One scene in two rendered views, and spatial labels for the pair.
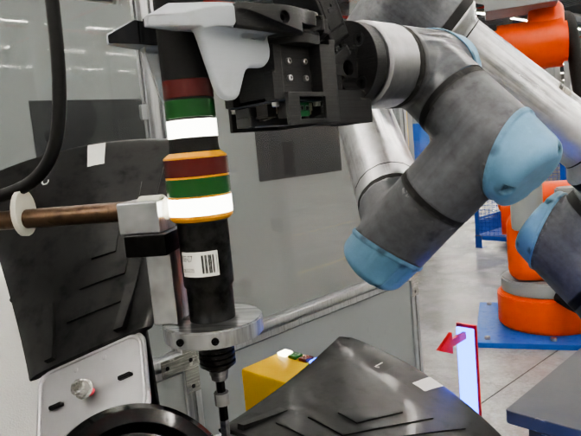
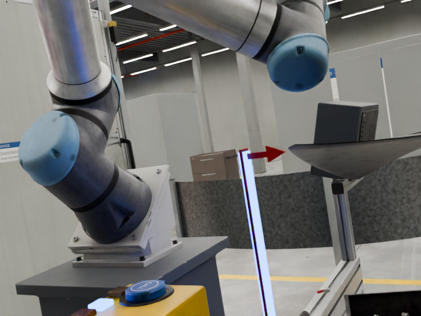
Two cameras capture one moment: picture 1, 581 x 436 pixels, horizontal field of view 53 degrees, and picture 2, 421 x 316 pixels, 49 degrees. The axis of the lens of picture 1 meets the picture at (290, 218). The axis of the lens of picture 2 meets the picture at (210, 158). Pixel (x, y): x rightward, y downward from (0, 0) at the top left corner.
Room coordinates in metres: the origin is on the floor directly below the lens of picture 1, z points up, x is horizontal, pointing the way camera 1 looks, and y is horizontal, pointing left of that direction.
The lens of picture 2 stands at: (0.88, 0.44, 1.22)
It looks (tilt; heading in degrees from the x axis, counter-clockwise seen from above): 3 degrees down; 254
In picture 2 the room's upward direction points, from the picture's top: 9 degrees counter-clockwise
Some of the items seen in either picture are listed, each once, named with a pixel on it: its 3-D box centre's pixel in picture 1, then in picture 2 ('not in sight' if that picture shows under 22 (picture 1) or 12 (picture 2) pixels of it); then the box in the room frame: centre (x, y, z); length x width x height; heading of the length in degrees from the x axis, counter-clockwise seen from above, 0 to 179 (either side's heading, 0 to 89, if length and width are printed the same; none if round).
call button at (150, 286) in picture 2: not in sight; (146, 292); (0.83, -0.02, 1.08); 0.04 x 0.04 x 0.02
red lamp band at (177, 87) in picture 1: (188, 90); not in sight; (0.40, 0.06, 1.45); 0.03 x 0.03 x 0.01
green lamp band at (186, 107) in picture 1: (189, 109); not in sight; (0.40, 0.06, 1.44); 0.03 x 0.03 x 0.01
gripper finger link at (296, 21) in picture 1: (268, 25); not in sight; (0.42, 0.00, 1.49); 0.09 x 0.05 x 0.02; 143
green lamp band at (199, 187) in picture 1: (198, 185); not in sight; (0.40, 0.06, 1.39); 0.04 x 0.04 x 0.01
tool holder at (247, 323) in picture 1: (193, 266); not in sight; (0.40, 0.07, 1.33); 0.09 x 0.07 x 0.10; 79
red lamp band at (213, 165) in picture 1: (196, 166); not in sight; (0.40, 0.06, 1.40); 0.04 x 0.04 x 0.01
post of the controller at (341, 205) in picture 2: not in sight; (344, 220); (0.28, -0.57, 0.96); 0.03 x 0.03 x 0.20; 44
